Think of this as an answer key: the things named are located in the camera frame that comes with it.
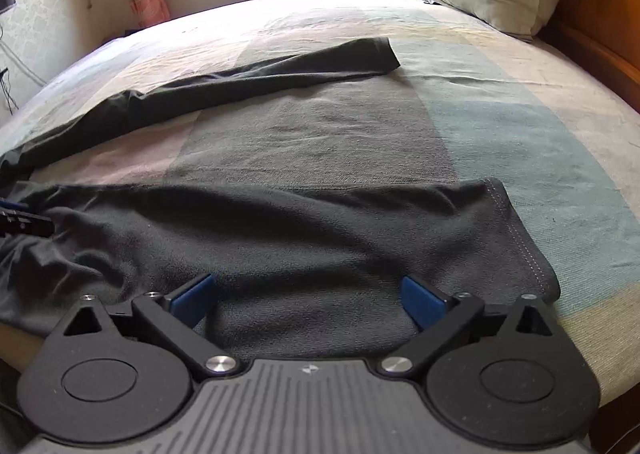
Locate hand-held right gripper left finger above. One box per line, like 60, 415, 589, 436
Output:
50, 273, 241, 378

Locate dark grey pants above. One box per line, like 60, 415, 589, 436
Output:
0, 36, 562, 361

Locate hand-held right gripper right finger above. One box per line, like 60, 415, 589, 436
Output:
378, 275, 554, 378

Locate wall cable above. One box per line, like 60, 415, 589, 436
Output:
0, 24, 47, 111

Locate orange wooden headboard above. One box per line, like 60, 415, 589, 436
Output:
537, 0, 640, 114

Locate patchwork floral bed sheet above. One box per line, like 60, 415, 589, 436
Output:
0, 0, 640, 410

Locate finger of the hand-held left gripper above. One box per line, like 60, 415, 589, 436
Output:
0, 199, 55, 239

